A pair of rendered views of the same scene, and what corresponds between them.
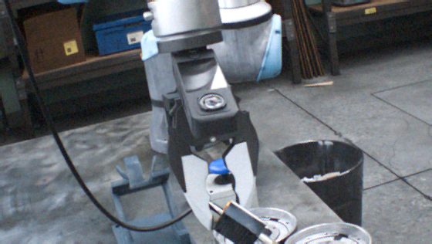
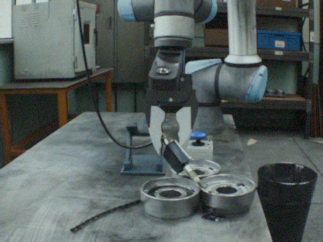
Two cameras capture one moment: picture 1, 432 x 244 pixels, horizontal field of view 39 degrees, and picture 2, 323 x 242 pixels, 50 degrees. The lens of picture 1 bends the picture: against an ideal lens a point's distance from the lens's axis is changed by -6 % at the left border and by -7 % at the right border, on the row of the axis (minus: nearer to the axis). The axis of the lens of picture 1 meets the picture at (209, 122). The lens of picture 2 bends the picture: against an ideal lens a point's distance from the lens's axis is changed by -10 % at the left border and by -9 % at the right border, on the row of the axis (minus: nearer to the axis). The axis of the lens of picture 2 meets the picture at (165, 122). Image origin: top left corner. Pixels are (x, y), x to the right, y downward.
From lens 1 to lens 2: 0.21 m
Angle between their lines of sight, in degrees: 16
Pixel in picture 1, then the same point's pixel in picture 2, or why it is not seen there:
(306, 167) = (285, 177)
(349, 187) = (303, 192)
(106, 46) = not seen: hidden behind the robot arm
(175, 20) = (163, 28)
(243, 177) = (184, 128)
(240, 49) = (237, 79)
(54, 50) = not seen: hidden behind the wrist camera
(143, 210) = (151, 152)
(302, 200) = (239, 167)
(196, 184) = (156, 124)
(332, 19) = not seen: outside the picture
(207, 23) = (181, 33)
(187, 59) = (166, 51)
